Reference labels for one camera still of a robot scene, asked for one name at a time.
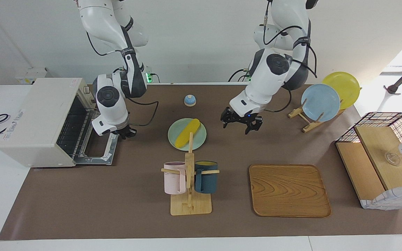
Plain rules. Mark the white toaster oven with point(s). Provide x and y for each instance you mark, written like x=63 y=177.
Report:
x=37 y=115

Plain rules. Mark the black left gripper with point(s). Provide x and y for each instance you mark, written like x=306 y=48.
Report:
x=243 y=118

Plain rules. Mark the brown table mat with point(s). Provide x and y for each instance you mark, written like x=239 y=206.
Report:
x=134 y=181

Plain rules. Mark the pink mug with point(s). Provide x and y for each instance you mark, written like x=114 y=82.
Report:
x=173 y=181

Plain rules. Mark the small clear glass item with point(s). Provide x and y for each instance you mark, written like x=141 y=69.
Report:
x=392 y=159

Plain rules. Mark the yellow plate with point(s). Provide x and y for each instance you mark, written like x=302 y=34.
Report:
x=345 y=85

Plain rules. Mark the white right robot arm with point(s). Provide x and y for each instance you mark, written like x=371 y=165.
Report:
x=108 y=101

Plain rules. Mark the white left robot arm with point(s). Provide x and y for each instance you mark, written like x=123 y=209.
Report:
x=267 y=80

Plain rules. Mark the white checkered fabric liner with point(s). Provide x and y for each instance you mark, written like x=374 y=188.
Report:
x=389 y=200

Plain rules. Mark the light blue plate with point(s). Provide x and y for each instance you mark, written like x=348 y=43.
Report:
x=321 y=101

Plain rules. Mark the wooden plate rack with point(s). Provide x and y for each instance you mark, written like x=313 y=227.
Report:
x=296 y=112

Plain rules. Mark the wooden two-tier shelf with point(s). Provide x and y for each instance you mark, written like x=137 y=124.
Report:
x=379 y=146

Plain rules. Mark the dark blue mug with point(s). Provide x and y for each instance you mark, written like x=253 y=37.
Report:
x=208 y=181

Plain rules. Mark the yellow corn cob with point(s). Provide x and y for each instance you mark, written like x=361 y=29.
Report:
x=187 y=133

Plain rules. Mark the wooden mug rack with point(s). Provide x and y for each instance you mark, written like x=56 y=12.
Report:
x=190 y=205

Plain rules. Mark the small blue call bell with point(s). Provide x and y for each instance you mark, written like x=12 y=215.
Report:
x=190 y=101

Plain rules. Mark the brown wooden tray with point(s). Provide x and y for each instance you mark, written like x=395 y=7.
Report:
x=288 y=191

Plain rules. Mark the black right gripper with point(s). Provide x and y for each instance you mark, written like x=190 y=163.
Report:
x=122 y=131

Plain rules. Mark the light green plate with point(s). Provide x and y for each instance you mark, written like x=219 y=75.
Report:
x=201 y=137

